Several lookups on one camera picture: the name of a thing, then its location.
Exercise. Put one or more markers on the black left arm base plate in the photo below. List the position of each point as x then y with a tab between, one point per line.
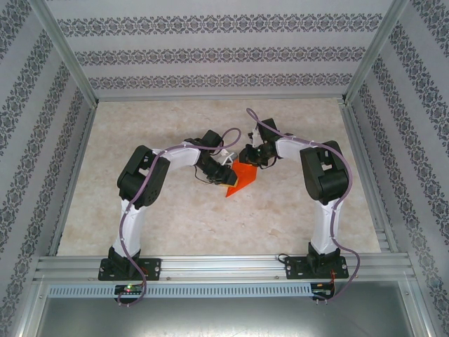
152	268

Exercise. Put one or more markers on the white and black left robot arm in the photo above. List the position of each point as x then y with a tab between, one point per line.
131	228

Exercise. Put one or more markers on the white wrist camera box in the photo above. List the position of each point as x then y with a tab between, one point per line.
253	137
229	158

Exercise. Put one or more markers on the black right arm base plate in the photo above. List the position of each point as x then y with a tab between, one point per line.
296	268

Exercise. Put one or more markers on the grey sheet metal tray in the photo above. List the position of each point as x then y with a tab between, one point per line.
224	317

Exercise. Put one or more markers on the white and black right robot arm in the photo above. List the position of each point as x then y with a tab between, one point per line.
324	228

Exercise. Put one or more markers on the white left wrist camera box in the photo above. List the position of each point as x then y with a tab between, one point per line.
229	158

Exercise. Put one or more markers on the aluminium frame post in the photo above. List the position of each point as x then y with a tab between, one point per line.
377	49
63	49

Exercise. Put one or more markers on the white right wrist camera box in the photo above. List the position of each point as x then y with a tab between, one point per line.
253	137

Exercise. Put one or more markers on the small dark circuit board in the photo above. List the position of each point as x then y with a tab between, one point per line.
322	289

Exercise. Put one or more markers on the circuit board with green light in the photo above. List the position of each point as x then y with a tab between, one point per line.
129	289

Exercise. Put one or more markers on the orange paper sheet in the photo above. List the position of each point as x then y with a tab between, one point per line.
245	177

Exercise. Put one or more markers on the aluminium mounting rail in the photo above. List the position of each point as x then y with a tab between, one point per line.
224	267

